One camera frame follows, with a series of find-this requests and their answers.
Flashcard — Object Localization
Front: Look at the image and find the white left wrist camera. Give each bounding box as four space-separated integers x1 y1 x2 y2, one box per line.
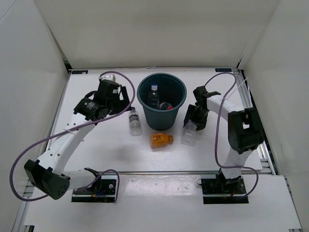
98 74 116 82

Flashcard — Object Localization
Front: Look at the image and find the clear plastic bottle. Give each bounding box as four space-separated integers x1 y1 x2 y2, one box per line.
181 120 197 146

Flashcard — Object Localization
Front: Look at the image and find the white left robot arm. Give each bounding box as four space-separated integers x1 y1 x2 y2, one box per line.
24 80 130 200

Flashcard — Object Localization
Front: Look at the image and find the orange juice bottle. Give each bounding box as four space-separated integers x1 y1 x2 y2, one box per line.
150 133 174 148

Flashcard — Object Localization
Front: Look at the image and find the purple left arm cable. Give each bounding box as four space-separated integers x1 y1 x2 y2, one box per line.
10 71 137 202

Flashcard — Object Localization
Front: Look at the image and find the clear bottle white cap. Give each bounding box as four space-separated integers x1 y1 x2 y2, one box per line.
147 84 160 109

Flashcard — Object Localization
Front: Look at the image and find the dark bottle red cap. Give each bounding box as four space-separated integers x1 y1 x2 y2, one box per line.
159 102 173 110

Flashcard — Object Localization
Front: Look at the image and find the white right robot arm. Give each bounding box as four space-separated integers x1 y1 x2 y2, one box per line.
183 86 264 193

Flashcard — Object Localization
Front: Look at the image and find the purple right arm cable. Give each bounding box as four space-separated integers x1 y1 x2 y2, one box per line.
204 72 260 198

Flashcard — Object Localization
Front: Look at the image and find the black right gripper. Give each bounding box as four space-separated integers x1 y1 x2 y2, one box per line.
184 104 210 132

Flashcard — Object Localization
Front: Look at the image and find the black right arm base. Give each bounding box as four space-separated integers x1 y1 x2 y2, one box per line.
197 177 249 204

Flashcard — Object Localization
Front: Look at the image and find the clear bottle dark label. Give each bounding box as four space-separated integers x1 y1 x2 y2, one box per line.
128 107 142 136

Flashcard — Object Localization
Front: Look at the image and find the dark green plastic bin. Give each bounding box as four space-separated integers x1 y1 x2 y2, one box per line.
137 73 187 131

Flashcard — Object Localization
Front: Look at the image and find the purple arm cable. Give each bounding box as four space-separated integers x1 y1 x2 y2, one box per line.
10 71 137 202
204 72 260 198

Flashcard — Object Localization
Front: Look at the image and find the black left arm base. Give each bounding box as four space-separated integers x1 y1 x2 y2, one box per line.
71 175 118 203

